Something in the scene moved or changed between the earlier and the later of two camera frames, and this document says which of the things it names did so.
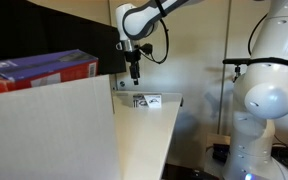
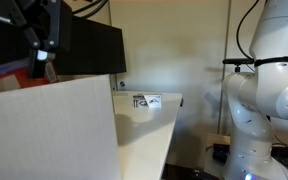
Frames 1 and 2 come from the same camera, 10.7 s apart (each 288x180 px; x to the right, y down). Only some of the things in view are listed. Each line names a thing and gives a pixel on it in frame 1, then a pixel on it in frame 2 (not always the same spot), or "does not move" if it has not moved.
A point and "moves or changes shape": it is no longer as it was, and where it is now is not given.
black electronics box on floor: [220, 152] does not move
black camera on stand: [237, 62] does not move
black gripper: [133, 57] to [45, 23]
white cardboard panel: [63, 131] does not move
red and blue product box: [21, 72] moves or changes shape
